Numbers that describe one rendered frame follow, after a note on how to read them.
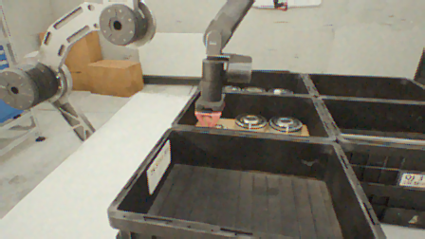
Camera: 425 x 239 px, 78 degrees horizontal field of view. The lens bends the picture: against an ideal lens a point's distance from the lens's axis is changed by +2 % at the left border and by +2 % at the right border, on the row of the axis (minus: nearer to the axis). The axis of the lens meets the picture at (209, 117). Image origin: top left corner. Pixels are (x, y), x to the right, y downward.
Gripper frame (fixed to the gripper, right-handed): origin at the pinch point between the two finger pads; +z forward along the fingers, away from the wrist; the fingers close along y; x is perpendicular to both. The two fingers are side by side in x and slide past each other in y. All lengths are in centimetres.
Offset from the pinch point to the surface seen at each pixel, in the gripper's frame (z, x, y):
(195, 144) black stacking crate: -0.6, 1.3, -11.1
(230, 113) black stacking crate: 2.8, -4.2, 19.0
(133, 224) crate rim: -3.0, 3.6, -39.6
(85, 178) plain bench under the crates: 20.5, 37.7, -6.7
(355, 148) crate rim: -4.9, -34.9, -9.4
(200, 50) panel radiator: 34, 71, 297
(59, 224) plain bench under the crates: 20.5, 33.0, -24.3
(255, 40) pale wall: 16, -3, 315
